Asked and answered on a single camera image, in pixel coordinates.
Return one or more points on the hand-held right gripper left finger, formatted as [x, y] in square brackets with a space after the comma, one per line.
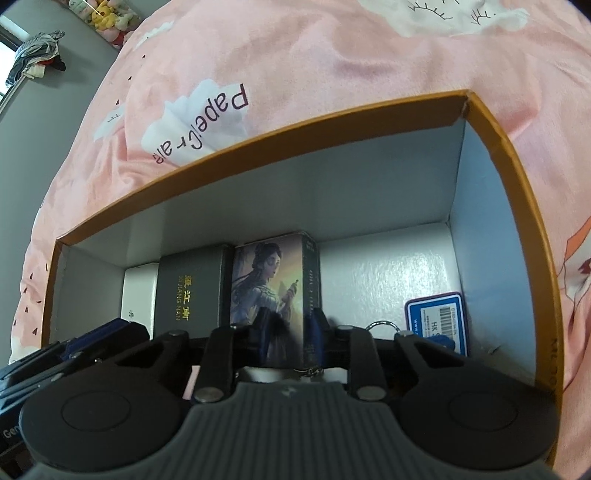
[261, 334]

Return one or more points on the pile of clothes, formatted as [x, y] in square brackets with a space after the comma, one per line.
[34, 57]

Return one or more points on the black rectangular box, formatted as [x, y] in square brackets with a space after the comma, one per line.
[189, 290]

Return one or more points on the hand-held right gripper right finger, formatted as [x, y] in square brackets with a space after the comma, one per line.
[319, 334]

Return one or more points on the column of plush toys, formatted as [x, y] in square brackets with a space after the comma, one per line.
[104, 18]

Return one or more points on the orange cardboard box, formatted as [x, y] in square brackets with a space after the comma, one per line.
[369, 230]

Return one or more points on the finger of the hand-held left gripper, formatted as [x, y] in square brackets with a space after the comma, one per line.
[104, 339]

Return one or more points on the illustrated card box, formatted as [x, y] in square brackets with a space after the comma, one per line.
[272, 286]

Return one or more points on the white rectangular box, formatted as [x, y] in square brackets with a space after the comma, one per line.
[138, 295]

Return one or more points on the blue bordered card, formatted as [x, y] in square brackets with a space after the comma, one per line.
[436, 314]

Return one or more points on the window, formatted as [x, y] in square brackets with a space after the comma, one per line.
[7, 69]

